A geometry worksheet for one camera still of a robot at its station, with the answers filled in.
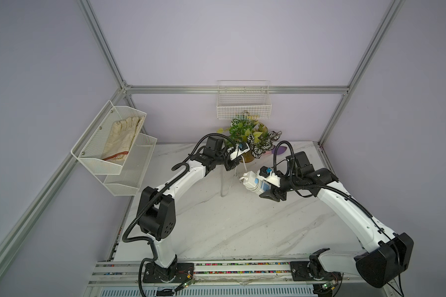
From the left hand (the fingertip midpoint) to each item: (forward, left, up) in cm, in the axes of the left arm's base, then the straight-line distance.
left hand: (238, 156), depth 86 cm
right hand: (-17, -10, -2) cm, 20 cm away
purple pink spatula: (+24, -29, -22) cm, 44 cm away
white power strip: (-19, -4, +7) cm, 20 cm away
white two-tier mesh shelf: (-6, +57, -10) cm, 58 cm away
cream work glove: (+5, +52, +10) cm, 53 cm away
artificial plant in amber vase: (+12, -9, +3) cm, 15 cm away
